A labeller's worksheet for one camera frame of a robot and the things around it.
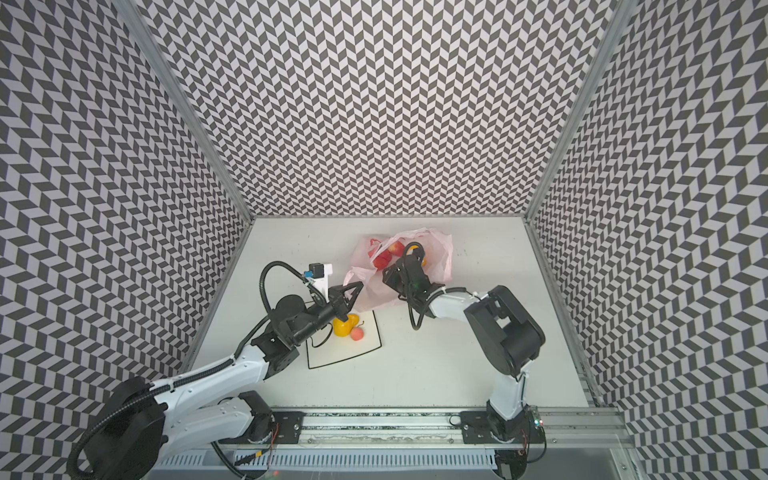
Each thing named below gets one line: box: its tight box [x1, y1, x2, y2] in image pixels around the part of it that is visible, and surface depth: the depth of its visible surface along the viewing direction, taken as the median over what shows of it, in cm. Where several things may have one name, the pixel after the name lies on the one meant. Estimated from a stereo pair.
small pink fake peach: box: [350, 322, 365, 341], surface depth 88 cm
